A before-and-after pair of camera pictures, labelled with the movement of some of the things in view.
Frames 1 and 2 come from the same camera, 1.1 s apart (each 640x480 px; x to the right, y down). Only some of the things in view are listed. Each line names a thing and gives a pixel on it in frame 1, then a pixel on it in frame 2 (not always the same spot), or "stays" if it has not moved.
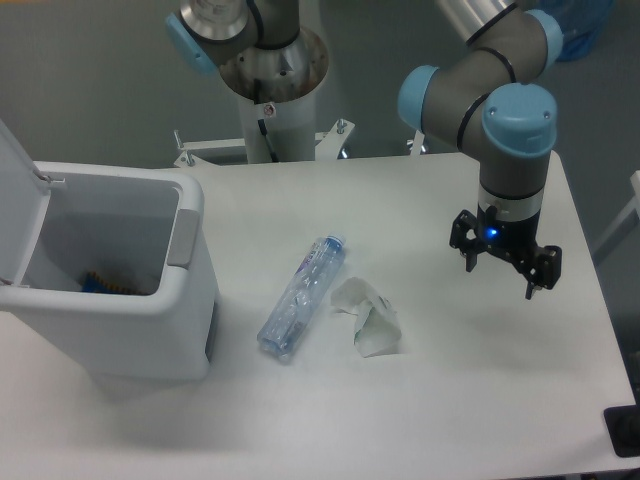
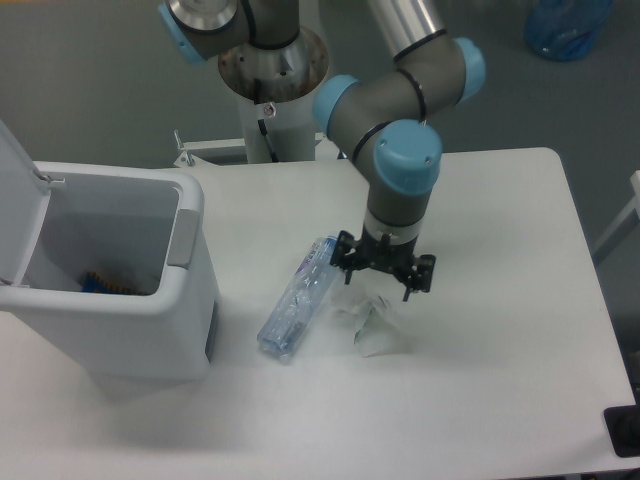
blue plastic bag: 580,21 stays
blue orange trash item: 94,284 stays
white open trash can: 62,221 stays
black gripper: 514,240 → 384,255
